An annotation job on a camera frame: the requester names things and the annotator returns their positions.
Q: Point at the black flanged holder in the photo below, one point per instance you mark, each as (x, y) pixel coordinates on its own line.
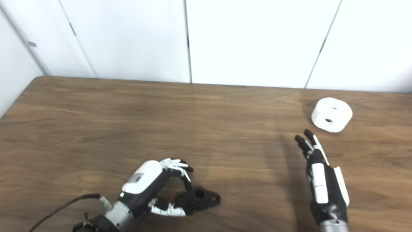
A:
(209, 199)

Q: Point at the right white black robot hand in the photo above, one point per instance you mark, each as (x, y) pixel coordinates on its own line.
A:
(331, 199)

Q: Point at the round white plastic piece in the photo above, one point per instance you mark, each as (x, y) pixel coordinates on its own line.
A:
(334, 112)

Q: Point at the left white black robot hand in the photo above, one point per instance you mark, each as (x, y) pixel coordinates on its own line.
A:
(145, 180)

